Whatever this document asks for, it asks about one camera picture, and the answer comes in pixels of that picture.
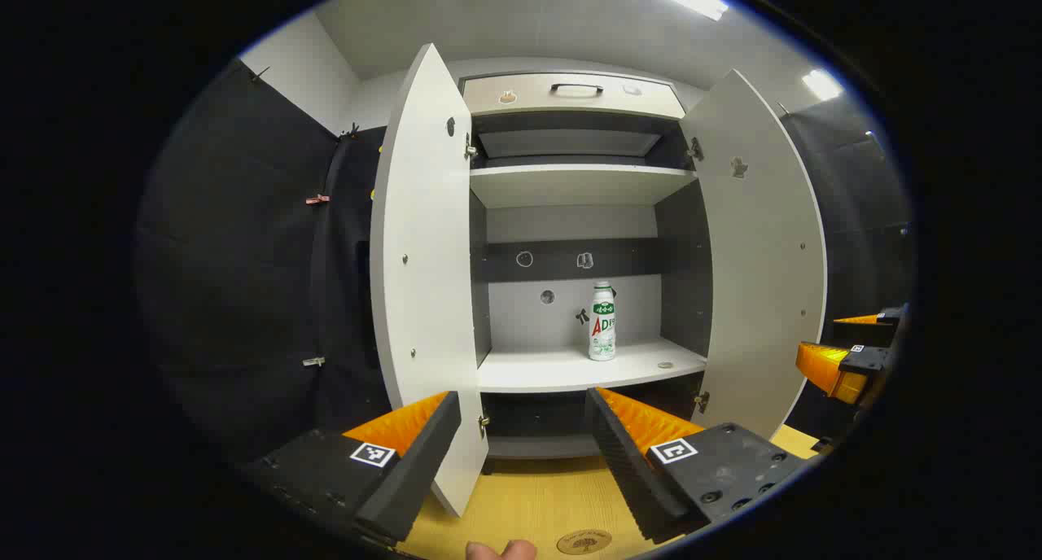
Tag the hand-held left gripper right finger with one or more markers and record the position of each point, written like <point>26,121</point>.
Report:
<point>631,479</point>

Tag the white bottle with green label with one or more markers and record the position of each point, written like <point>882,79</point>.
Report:
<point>602,324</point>

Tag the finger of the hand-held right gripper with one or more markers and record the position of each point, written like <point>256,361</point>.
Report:
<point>838,373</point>
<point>883,317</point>

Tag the small ceiling light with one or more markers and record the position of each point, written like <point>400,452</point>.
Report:
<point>822,85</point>

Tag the white cabinet door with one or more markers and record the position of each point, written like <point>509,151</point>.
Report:
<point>761,259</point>
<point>423,259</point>

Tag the white cabinet with dark frame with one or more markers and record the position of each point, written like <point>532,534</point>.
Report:
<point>562,230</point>

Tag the round wooden coaster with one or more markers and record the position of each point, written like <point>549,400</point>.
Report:
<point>584,542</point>

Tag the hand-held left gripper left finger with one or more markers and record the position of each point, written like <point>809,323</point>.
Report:
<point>407,479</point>

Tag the white cabinet shelf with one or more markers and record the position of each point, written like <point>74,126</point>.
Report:
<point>562,369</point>
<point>570,184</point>

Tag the black binder clip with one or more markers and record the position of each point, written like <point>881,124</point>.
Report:
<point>351,130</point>
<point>260,74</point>

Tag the white cabinet drawer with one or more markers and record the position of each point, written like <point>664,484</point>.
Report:
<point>529,96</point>

